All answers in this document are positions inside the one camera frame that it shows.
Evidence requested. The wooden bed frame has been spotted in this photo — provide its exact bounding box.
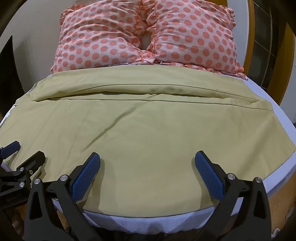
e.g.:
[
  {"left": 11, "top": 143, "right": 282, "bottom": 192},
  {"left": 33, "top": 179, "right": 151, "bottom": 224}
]
[{"left": 13, "top": 185, "right": 296, "bottom": 241}]

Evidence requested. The pink polka dot pillow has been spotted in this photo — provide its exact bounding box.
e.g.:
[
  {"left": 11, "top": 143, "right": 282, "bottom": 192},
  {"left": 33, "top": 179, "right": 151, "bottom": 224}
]
[
  {"left": 143, "top": 0, "right": 245, "bottom": 75},
  {"left": 50, "top": 3, "right": 153, "bottom": 75}
]

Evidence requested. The yellow-green blanket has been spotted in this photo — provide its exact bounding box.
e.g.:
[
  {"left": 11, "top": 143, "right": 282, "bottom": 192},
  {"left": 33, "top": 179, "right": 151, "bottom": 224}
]
[{"left": 0, "top": 66, "right": 296, "bottom": 212}]

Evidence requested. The bed with white sheet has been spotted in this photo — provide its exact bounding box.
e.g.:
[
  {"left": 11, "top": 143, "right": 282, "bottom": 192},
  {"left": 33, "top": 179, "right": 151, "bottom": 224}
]
[{"left": 0, "top": 75, "right": 296, "bottom": 241}]

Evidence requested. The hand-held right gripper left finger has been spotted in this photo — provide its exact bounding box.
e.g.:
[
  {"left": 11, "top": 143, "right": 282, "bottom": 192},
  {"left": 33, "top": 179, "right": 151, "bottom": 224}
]
[{"left": 24, "top": 152, "right": 102, "bottom": 241}]

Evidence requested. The dark furniture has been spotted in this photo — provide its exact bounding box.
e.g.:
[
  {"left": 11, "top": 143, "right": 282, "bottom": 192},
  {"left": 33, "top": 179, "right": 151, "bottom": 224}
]
[{"left": 0, "top": 35, "right": 25, "bottom": 112}]

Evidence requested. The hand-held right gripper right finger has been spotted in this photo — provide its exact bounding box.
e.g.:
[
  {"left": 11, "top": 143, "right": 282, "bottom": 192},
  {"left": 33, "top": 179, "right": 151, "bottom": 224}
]
[{"left": 194, "top": 151, "right": 272, "bottom": 241}]

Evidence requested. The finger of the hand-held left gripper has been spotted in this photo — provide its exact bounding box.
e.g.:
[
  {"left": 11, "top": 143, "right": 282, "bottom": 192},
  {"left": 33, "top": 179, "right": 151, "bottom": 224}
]
[
  {"left": 0, "top": 141, "right": 22, "bottom": 158},
  {"left": 0, "top": 151, "right": 46, "bottom": 189}
]

